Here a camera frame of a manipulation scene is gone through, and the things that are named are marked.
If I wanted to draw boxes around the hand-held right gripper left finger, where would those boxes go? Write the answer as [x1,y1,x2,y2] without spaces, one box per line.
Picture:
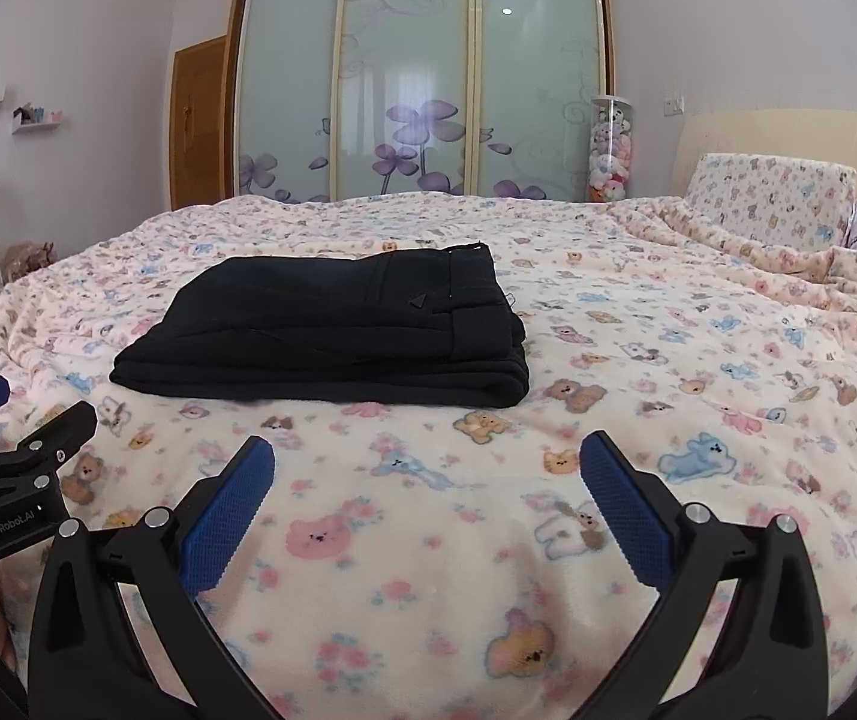
[27,435,281,720]

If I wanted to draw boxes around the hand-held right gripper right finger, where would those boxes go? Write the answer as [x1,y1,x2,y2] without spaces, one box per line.
[569,431,831,720]

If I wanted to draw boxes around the black pants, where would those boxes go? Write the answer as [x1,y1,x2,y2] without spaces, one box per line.
[109,240,533,410]

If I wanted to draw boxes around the brown plush toy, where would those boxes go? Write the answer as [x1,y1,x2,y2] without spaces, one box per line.
[2,240,58,280]

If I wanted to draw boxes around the small bear print quilt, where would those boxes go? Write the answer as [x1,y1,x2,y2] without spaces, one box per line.
[606,195,857,385]

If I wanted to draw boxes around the wooden door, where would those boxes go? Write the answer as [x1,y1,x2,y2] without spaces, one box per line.
[170,35,230,212]

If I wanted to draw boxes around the bear print pillow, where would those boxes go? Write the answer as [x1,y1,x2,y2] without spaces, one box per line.
[685,153,857,250]

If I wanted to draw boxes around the clear tube of plush toys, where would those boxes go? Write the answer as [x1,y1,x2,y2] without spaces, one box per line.
[585,94,635,203]

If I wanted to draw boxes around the beige headboard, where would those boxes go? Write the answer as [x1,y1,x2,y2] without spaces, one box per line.
[672,109,857,218]

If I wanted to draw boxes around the floral glass door wardrobe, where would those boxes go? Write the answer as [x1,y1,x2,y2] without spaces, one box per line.
[225,0,617,205]

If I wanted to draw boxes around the short white wall shelf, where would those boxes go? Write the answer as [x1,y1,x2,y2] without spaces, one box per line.
[12,111,64,137]

